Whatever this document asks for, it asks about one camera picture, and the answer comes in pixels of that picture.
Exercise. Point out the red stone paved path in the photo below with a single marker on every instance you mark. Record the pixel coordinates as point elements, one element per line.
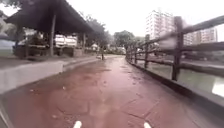
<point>106,90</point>

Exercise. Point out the row of trees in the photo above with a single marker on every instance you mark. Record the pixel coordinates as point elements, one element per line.
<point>123,38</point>

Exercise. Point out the tall pale apartment building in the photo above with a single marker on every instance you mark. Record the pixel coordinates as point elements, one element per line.
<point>160,25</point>

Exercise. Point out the dark wooden railing fence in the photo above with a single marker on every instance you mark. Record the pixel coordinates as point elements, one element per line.
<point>177,50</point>

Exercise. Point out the robot's own part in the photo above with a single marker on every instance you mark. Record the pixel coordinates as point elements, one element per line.
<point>147,125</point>
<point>77,124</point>

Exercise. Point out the dark roofed open shelter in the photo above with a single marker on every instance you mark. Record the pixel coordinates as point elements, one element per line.
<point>46,20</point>

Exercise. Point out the green canal water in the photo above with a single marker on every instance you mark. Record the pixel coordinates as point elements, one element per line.
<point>193,78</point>

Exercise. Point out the short dark post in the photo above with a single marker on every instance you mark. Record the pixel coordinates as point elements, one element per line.
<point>102,54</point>

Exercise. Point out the grey concrete kerb wall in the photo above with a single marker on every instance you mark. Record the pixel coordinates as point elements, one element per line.
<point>30,74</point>

